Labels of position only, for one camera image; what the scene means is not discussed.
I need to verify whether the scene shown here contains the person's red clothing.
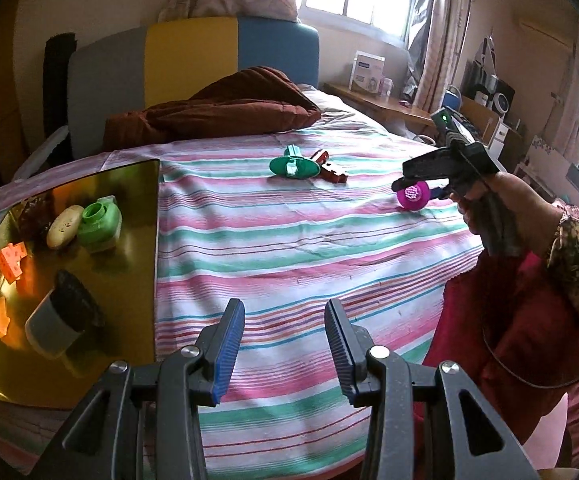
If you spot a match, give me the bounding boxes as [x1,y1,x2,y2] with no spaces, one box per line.
[422,250,579,471]

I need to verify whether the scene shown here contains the magenta plastic part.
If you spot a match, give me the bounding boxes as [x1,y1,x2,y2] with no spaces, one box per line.
[397,182,433,211]

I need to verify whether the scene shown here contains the white cardboard box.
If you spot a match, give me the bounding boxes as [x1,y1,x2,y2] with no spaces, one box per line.
[352,51,385,95]

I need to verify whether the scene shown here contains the green plastic part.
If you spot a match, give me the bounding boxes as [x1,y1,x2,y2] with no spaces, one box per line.
[77,196,122,252]

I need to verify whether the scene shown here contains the gold mirrored tray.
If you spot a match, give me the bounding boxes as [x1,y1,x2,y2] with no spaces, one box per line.
[0,159,161,411]

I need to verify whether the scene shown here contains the brown quilt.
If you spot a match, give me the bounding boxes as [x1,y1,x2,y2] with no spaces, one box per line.
[104,66,321,151]

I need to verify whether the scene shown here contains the person's right hand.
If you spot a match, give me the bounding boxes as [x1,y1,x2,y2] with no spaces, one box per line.
[457,170,563,261]

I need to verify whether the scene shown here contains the grey and black cylinder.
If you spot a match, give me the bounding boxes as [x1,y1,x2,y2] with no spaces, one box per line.
[24,269,105,358]

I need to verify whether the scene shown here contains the orange plastic cube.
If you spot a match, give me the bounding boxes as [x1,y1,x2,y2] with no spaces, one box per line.
[0,241,28,286]

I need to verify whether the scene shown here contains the red plastic part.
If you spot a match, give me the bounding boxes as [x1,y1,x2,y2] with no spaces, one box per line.
[314,150,349,184]

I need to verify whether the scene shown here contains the brown cardboard box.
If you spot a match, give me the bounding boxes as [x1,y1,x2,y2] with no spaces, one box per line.
[462,97,503,147]

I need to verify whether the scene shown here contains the teal oval plastic part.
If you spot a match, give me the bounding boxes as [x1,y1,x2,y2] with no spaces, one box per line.
[270,145,323,180]

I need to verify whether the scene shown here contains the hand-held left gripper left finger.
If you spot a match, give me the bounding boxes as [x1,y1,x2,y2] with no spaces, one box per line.
[34,298,246,480]

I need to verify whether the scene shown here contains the black cable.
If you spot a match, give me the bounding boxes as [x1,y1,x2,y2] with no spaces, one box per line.
[482,320,579,390]

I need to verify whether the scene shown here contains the grey bed side rail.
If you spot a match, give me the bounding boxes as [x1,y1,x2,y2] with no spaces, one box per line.
[12,125,70,181]

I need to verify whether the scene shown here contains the grey yellow blue headboard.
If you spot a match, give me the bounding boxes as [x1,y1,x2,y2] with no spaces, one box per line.
[67,16,320,161]

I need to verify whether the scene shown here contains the white floral board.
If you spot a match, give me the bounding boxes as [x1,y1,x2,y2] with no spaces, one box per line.
[514,135,571,197]

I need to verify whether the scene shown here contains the cream oval plastic part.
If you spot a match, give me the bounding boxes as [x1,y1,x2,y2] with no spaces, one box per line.
[46,205,85,250]

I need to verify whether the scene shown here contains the dark brown object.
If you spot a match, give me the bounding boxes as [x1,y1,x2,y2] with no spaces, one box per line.
[18,199,58,239]

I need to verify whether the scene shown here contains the black and silver speaker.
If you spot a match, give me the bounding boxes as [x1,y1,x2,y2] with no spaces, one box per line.
[462,62,516,117]

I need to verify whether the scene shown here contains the wire hanger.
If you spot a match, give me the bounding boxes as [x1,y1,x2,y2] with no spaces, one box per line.
[462,0,501,63]

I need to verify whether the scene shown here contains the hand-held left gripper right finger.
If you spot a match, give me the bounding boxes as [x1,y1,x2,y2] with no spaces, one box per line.
[323,298,540,480]

